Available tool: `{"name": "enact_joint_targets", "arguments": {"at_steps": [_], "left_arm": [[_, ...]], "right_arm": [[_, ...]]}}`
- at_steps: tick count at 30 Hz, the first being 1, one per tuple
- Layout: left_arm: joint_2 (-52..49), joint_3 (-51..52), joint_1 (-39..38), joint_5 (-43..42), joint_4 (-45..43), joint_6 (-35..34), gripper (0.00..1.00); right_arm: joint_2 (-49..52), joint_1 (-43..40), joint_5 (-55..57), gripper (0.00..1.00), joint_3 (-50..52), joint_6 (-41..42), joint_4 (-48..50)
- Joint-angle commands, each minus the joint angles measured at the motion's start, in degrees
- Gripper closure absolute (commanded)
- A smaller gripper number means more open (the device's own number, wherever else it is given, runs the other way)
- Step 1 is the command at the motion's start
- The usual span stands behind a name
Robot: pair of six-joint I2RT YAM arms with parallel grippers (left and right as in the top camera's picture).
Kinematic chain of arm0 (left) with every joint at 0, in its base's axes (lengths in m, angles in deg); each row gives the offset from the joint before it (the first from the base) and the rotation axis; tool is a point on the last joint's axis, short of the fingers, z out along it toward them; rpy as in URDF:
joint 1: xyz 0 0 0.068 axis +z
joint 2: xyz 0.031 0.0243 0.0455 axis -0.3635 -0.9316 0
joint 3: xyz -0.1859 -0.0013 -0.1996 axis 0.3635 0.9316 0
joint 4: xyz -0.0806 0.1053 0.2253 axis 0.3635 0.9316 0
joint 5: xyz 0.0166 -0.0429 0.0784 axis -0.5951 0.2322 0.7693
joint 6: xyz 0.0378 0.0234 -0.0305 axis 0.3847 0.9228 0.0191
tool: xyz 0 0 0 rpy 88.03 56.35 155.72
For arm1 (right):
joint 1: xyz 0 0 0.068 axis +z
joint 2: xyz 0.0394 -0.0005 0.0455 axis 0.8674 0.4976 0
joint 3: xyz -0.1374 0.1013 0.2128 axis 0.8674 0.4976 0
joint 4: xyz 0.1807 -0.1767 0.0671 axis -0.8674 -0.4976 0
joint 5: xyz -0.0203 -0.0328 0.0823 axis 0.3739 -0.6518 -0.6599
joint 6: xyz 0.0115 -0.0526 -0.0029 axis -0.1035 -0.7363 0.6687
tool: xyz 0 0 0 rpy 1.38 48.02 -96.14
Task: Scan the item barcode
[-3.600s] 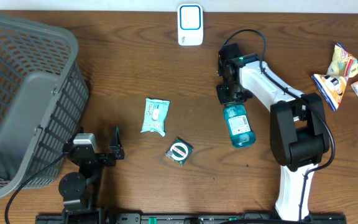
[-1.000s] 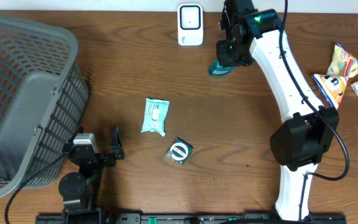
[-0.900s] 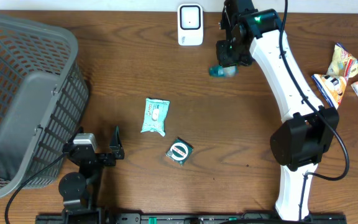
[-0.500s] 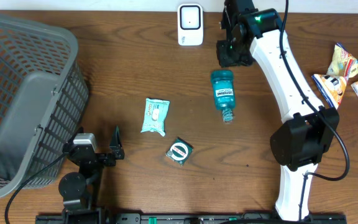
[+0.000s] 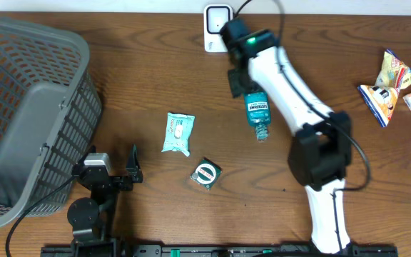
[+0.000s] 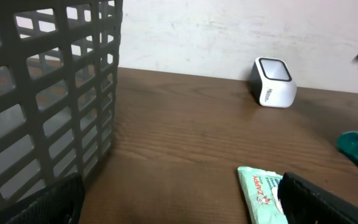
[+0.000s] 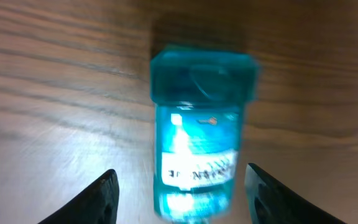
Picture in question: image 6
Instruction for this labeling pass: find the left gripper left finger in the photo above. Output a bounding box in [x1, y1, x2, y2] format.
[0, 173, 85, 224]

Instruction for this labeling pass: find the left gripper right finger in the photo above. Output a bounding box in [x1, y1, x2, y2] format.
[278, 172, 358, 224]

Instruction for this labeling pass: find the teal wet wipes pack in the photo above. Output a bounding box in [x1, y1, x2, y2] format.
[237, 166, 288, 224]

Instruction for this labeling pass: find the white barcode scanner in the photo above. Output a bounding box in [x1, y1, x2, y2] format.
[249, 57, 297, 108]

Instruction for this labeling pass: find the grey plastic shopping basket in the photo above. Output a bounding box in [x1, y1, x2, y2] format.
[0, 0, 123, 211]

